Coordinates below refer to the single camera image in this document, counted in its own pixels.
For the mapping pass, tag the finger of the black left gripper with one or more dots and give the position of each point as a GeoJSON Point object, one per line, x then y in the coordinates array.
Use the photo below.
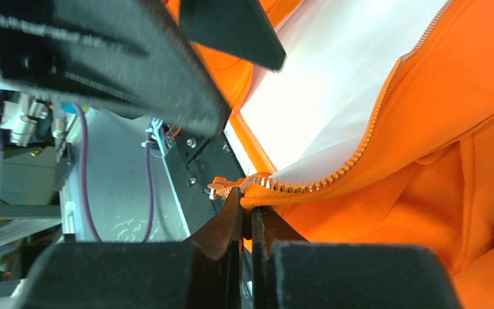
{"type": "Point", "coordinates": [237, 27]}

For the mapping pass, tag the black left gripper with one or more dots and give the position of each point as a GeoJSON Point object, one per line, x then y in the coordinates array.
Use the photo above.
{"type": "Point", "coordinates": [129, 57]}

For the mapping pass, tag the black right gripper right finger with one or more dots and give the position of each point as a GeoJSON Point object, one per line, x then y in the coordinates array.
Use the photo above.
{"type": "Point", "coordinates": [268, 227]}

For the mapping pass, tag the orange zip jacket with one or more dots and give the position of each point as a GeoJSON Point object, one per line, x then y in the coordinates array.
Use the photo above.
{"type": "Point", "coordinates": [375, 142]}

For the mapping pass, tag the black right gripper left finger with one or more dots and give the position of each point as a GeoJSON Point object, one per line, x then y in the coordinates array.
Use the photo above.
{"type": "Point", "coordinates": [216, 271]}

